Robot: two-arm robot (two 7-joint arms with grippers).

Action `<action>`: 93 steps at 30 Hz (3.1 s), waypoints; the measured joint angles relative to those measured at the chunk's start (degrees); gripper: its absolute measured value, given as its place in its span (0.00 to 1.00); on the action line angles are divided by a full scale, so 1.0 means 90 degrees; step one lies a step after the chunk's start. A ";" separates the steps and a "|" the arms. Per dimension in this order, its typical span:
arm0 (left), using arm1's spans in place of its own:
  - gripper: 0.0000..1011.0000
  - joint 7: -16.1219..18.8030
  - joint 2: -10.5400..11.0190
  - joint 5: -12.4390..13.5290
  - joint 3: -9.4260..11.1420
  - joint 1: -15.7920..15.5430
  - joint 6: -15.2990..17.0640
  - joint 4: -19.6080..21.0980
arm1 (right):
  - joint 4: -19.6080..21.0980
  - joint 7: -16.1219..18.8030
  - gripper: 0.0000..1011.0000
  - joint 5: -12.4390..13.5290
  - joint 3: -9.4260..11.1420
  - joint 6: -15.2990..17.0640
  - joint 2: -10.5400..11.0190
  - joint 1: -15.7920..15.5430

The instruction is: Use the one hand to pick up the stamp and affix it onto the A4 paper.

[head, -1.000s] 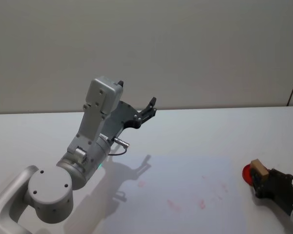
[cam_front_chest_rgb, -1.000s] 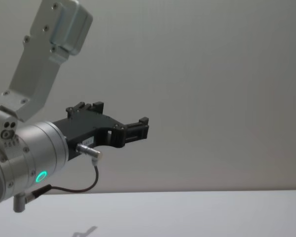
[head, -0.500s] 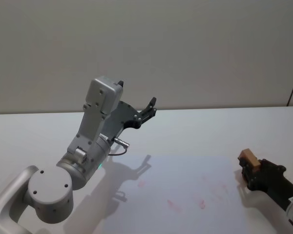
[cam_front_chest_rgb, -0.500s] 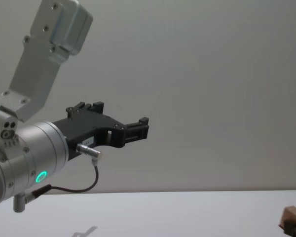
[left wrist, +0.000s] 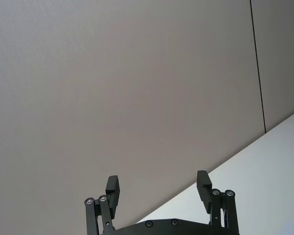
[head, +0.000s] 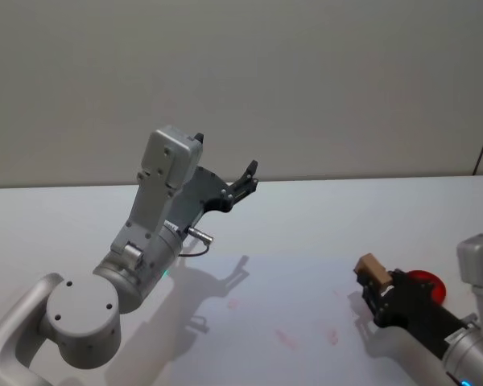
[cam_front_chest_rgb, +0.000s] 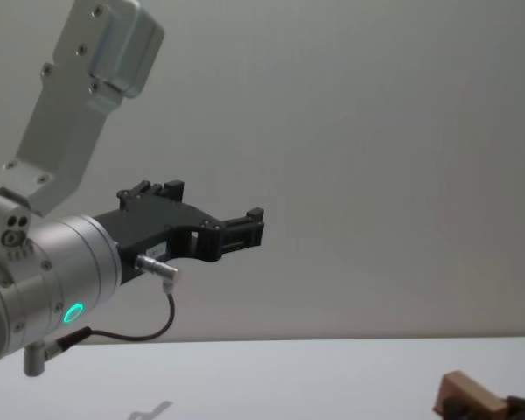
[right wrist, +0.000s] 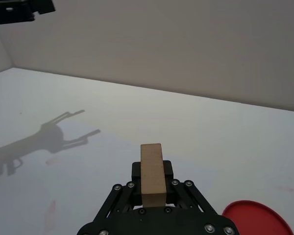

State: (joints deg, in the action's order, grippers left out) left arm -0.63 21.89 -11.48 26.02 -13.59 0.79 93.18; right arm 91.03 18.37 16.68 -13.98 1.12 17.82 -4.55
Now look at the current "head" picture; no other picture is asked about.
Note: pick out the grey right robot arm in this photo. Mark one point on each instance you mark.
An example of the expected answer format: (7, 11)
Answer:
(475, 257)

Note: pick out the red round disc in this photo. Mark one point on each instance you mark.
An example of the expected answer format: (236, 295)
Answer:
(438, 290)

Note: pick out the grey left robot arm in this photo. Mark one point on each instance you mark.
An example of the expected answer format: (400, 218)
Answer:
(80, 309)

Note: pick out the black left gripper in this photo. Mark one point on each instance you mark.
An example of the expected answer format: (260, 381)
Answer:
(205, 193)

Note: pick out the white table cloth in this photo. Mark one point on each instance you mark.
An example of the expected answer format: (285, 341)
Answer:
(286, 241)

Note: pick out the tan wooden block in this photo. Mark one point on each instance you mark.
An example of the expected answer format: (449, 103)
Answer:
(372, 271)

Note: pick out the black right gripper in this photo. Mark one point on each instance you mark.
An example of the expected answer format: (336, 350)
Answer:
(410, 305)

